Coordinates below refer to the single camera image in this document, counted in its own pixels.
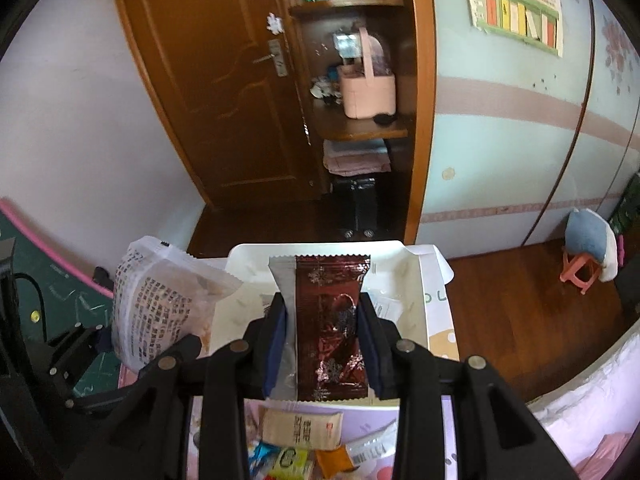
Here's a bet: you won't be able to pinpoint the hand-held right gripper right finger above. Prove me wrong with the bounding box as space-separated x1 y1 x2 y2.
356 291 576 480

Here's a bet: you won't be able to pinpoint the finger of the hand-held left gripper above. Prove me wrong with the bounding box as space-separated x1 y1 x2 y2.
47 322 140 412

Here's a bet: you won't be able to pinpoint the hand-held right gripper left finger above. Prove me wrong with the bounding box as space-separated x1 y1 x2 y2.
65 292 291 480

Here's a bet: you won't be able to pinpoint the dark red snack packet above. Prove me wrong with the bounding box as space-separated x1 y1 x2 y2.
268 254 372 402

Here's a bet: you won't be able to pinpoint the white plastic box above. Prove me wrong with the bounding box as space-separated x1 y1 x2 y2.
207 241 432 402

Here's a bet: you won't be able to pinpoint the clear cookie packet black text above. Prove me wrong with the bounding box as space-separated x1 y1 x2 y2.
111 235 243 373

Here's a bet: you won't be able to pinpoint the blue snack packet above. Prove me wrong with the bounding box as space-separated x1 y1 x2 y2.
249 441 281 480

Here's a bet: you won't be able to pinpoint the green yellow snack packet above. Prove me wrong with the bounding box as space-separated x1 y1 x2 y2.
271 446 315 480

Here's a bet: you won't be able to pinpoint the green board pink edge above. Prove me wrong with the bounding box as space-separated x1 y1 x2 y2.
0 197 132 397

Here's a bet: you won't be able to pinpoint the beige snack packet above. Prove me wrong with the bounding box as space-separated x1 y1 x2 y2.
261 406 344 452

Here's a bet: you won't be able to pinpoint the clear white snack packet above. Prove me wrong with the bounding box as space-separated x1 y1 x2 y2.
344 421 401 467

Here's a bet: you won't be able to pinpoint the orange snack packet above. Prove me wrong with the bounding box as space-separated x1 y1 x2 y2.
315 446 353 480

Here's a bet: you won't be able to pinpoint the black suitcase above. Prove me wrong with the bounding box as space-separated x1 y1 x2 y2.
331 175 385 239

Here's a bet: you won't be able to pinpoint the folded towels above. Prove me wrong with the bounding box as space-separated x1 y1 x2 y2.
322 138 392 177

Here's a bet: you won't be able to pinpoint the pink plastic stool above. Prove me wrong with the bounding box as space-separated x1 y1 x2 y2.
560 250 601 287

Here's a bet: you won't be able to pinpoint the pink bed sheet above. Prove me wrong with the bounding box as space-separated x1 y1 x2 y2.
525 320 640 480

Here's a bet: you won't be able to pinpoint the blue cushion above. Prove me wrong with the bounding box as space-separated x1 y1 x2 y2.
565 208 614 266

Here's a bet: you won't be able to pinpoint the wooden shelf unit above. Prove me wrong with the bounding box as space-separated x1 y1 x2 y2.
269 0 437 247

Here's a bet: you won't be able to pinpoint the light blue wardrobe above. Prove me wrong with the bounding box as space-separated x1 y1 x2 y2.
414 0 640 252

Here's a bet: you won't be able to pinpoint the white cloth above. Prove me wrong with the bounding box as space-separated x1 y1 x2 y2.
598 220 622 283

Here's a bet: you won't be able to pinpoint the pink basket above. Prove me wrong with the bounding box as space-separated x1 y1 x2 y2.
336 26 399 120

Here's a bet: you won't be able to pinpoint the brown wooden door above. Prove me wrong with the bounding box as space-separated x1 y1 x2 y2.
109 0 328 211

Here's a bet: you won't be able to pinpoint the dark green bag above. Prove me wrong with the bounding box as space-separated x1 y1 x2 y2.
606 172 640 237

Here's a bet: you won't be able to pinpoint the black cable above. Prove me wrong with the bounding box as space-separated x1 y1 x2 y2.
14 271 48 343

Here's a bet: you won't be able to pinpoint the metal door handle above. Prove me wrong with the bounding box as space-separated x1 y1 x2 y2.
252 38 289 79

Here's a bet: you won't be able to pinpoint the wall poster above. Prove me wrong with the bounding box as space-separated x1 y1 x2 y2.
460 0 564 59

